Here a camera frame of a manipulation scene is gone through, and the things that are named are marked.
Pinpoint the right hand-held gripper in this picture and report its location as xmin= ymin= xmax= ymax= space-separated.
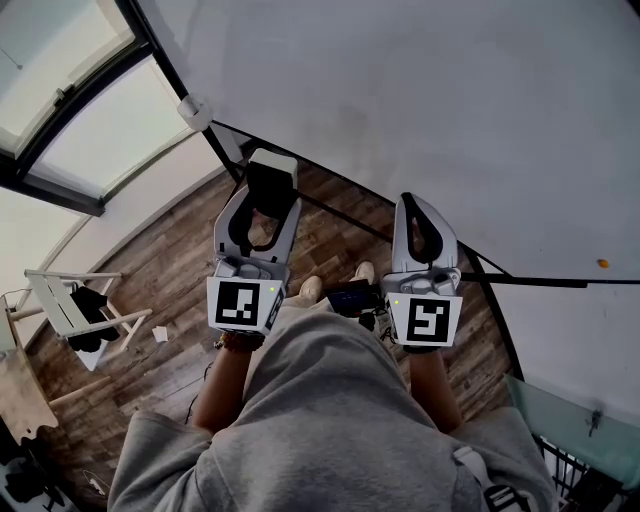
xmin=382 ymin=192 xmax=464 ymax=348

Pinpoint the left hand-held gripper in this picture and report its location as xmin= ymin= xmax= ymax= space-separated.
xmin=206 ymin=187 xmax=303 ymax=336

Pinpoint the black and white box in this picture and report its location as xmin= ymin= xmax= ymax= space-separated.
xmin=244 ymin=147 xmax=300 ymax=220

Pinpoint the person's left forearm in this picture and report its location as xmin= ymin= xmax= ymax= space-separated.
xmin=192 ymin=347 xmax=264 ymax=434

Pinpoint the person's right forearm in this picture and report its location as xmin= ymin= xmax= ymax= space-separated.
xmin=407 ymin=349 xmax=464 ymax=436

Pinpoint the black device with screen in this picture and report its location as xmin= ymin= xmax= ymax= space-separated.
xmin=327 ymin=282 xmax=384 ymax=319

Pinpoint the white plastic corner holder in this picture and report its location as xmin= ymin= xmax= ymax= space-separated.
xmin=177 ymin=93 xmax=214 ymax=133

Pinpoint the black clothing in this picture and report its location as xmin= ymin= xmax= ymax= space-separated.
xmin=67 ymin=285 xmax=122 ymax=354

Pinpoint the grey hoodie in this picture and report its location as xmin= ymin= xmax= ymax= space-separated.
xmin=107 ymin=304 xmax=559 ymax=512

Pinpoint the black framed window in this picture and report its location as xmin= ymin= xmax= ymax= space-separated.
xmin=0 ymin=0 xmax=202 ymax=218

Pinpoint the white wooden chair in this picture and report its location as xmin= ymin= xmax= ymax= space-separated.
xmin=23 ymin=268 xmax=154 ymax=373

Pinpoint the frosted glass panel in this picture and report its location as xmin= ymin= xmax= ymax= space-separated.
xmin=504 ymin=373 xmax=640 ymax=492

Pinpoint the wooden rod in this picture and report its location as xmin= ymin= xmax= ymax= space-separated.
xmin=48 ymin=375 xmax=113 ymax=409

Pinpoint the black metal railing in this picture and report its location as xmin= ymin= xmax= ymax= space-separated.
xmin=534 ymin=434 xmax=640 ymax=512

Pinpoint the wooden board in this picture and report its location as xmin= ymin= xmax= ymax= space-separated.
xmin=0 ymin=344 xmax=61 ymax=447

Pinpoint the brown beaded bracelet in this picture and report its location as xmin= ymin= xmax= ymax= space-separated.
xmin=213 ymin=329 xmax=267 ymax=354

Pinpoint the black cable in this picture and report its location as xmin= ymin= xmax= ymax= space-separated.
xmin=184 ymin=362 xmax=214 ymax=427

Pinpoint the white harness strap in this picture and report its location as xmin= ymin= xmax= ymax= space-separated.
xmin=452 ymin=444 xmax=534 ymax=512

